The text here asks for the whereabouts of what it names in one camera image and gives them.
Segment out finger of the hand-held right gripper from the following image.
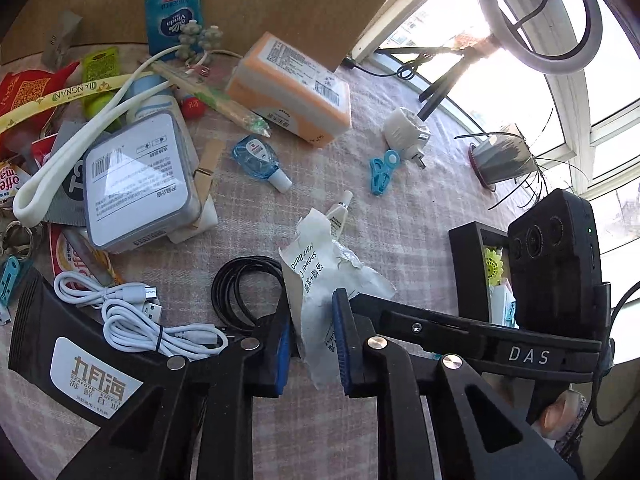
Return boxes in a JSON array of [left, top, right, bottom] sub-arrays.
[[349, 294, 501, 368]]

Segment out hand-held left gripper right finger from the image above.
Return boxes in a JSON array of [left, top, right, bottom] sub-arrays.
[[332, 288, 576, 480]]

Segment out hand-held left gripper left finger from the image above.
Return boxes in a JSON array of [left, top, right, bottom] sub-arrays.
[[57, 287, 295, 480]]

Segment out white plastic packet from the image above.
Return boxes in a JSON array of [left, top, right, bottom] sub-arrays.
[[278, 208, 397, 391]]

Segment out black storage tray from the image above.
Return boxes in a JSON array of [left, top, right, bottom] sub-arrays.
[[448, 221, 521, 327]]

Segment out person's right forearm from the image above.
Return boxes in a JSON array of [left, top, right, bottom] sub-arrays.
[[550, 425, 591, 480]]

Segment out plaid cloth covered desktop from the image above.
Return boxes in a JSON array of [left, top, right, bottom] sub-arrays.
[[0, 55, 591, 480]]

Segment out person's right hand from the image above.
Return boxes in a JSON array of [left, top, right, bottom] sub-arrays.
[[530, 390, 588, 448]]

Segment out yellow plastic ornament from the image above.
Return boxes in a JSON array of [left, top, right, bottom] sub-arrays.
[[482, 245, 506, 283]]

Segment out potted spider plant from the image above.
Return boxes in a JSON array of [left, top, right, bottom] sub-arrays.
[[454, 122, 588, 213]]

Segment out small cream tube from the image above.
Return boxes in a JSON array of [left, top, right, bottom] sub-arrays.
[[325, 191, 354, 239]]

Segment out red plant saucer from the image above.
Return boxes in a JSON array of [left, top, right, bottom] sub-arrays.
[[467, 142, 498, 192]]

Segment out light blue clothespin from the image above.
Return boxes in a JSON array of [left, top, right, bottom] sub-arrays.
[[369, 150, 401, 197]]

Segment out small blue eye drop bottle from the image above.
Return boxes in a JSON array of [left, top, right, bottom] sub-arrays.
[[232, 135, 293, 192]]

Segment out white plug adapter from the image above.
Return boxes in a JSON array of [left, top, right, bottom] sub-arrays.
[[383, 107, 432, 170]]

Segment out grey nail file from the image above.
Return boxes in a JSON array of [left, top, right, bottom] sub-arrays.
[[65, 227, 123, 286]]

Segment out white grey plastic box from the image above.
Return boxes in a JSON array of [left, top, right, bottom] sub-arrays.
[[81, 111, 202, 254]]

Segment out red white creamer packet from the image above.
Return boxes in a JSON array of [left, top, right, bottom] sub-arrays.
[[50, 224, 126, 288], [0, 157, 23, 208]]

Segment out black pouch with white label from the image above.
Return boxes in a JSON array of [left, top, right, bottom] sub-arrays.
[[7, 267, 191, 428]]

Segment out wrapped chopsticks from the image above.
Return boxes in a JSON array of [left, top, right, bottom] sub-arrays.
[[150, 61, 272, 139]]

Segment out small red charm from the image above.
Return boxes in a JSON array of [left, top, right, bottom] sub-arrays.
[[180, 94, 206, 120]]

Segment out orange white tissue pack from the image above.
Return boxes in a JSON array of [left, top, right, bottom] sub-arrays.
[[225, 31, 353, 149]]

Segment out grey foil packet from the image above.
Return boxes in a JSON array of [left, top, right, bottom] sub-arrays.
[[42, 120, 93, 226]]

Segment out white sunscreen tube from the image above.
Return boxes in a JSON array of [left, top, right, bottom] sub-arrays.
[[125, 71, 182, 126]]

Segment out blue plastic clip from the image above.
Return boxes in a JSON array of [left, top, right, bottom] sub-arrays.
[[0, 255, 35, 326]]

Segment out grey fuzzy flower ornament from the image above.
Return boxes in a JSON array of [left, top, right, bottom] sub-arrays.
[[177, 19, 224, 63]]

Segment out green packet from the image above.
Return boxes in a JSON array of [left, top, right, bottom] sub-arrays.
[[81, 46, 122, 128]]

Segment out yellow printed ribbon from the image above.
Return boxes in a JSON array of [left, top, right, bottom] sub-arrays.
[[0, 72, 138, 134]]

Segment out blue tissue packet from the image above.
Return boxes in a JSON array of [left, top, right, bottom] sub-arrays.
[[141, 0, 209, 56]]

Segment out red printed packet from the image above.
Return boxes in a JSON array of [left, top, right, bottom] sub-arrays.
[[0, 61, 82, 158]]

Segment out grey sachet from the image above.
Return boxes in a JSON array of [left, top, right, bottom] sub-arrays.
[[42, 10, 83, 72]]

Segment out black coiled cable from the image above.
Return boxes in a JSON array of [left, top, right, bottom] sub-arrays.
[[211, 256, 288, 336]]

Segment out white usb cable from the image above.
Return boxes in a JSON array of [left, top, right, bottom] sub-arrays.
[[53, 272, 230, 361]]

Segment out white window frame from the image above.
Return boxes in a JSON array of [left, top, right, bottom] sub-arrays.
[[540, 0, 640, 201]]

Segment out white ring light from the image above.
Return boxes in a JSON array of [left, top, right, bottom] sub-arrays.
[[474, 0, 607, 77]]

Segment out white silicone strap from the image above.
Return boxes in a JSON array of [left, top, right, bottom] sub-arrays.
[[12, 44, 183, 226]]

